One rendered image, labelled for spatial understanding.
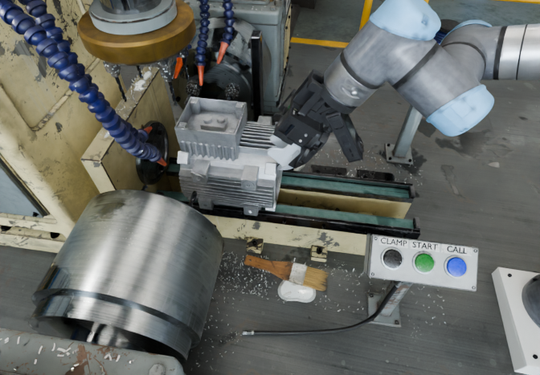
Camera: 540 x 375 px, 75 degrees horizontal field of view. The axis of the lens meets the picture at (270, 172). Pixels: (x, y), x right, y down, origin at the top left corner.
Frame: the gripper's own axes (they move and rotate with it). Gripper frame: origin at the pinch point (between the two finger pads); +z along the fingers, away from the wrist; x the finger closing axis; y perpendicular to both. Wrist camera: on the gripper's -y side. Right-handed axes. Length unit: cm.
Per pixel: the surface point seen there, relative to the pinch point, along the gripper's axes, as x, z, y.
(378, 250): 15.2, -7.4, -15.8
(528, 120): -59, -14, -82
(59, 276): 30.1, 7.2, 26.2
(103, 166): 8.9, 11.9, 29.4
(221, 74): -26.7, 8.1, 17.1
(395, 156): -34, 8, -41
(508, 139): -48, -10, -74
